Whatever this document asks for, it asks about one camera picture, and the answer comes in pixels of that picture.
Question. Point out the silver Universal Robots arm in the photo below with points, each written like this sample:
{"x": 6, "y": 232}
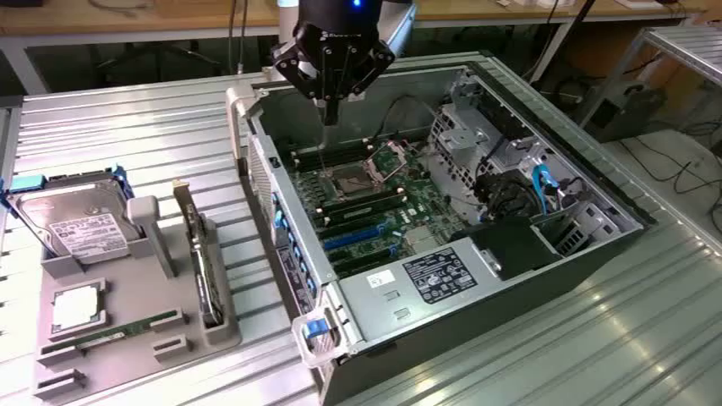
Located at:
{"x": 287, "y": 17}

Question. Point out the gray parts rack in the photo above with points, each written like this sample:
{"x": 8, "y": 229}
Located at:
{"x": 135, "y": 296}

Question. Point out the blue expansion slot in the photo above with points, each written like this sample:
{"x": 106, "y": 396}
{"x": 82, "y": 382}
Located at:
{"x": 353, "y": 239}

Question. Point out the green RAM stick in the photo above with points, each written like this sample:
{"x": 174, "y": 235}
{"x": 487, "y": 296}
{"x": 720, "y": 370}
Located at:
{"x": 112, "y": 334}

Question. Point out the dark low-profile graphics card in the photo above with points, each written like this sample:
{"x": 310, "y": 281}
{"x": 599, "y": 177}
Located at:
{"x": 198, "y": 237}

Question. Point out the metal drive cage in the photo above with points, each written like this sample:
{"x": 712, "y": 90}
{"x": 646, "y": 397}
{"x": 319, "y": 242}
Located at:
{"x": 457, "y": 139}

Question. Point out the gray power supply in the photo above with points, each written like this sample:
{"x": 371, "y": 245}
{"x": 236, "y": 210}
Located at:
{"x": 383, "y": 313}

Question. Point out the metal slat table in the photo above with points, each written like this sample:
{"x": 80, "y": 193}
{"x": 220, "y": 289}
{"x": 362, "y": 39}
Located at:
{"x": 688, "y": 46}

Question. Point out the black office chair base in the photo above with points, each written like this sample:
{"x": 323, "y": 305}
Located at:
{"x": 163, "y": 53}

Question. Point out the open dark PC case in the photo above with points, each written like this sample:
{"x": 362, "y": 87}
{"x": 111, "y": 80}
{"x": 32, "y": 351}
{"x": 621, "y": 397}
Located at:
{"x": 507, "y": 317}

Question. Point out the black expansion slot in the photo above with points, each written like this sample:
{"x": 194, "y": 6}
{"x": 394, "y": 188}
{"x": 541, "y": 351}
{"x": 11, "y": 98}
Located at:
{"x": 361, "y": 255}
{"x": 363, "y": 264}

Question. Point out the silver chipset heat sink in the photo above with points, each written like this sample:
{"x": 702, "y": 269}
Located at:
{"x": 426, "y": 240}

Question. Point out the CPU socket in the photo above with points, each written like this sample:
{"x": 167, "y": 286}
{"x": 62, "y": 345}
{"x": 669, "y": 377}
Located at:
{"x": 353, "y": 184}

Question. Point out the hard disk drive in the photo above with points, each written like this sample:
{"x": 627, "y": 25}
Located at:
{"x": 27, "y": 184}

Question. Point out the wooden desk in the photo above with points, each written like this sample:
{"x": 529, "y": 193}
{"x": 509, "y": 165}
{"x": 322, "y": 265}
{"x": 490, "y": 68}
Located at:
{"x": 84, "y": 23}

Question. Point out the silver CPU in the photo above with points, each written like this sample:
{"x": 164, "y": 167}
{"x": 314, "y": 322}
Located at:
{"x": 76, "y": 308}

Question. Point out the metal disk bay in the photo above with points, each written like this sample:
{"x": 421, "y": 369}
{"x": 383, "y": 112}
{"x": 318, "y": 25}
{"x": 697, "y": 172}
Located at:
{"x": 570, "y": 237}

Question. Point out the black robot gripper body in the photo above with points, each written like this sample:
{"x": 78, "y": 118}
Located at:
{"x": 338, "y": 21}

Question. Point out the black RAM slot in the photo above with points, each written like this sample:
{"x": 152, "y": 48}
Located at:
{"x": 361, "y": 201}
{"x": 366, "y": 210}
{"x": 333, "y": 153}
{"x": 335, "y": 161}

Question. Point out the silver hard disk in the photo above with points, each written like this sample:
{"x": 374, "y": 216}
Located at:
{"x": 74, "y": 220}

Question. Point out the black box on floor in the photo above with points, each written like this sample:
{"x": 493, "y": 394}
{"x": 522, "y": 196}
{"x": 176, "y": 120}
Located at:
{"x": 626, "y": 110}

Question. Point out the metal socket cover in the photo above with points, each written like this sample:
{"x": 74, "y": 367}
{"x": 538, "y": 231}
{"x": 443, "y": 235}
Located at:
{"x": 389, "y": 160}

